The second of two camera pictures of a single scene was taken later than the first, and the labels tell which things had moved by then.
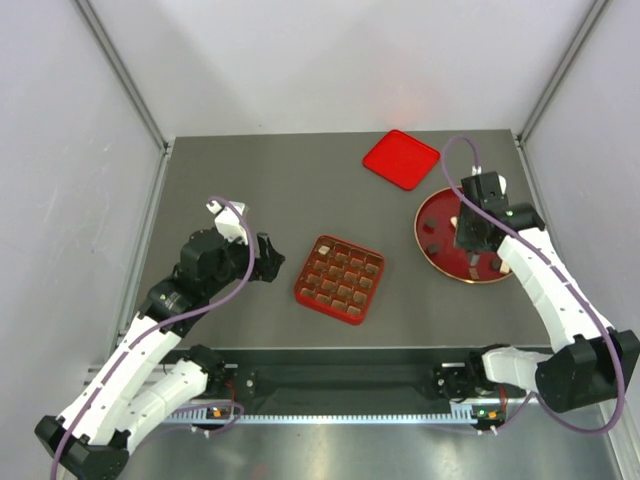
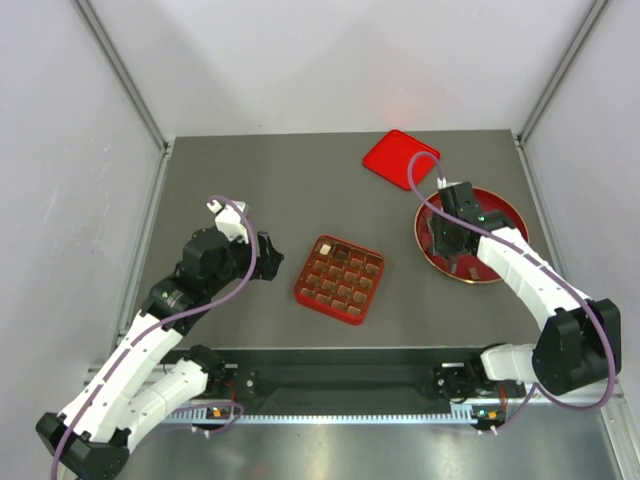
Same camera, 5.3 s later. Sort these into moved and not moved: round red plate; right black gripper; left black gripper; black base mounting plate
Moved: right black gripper
Not moved: black base mounting plate; left black gripper; round red plate
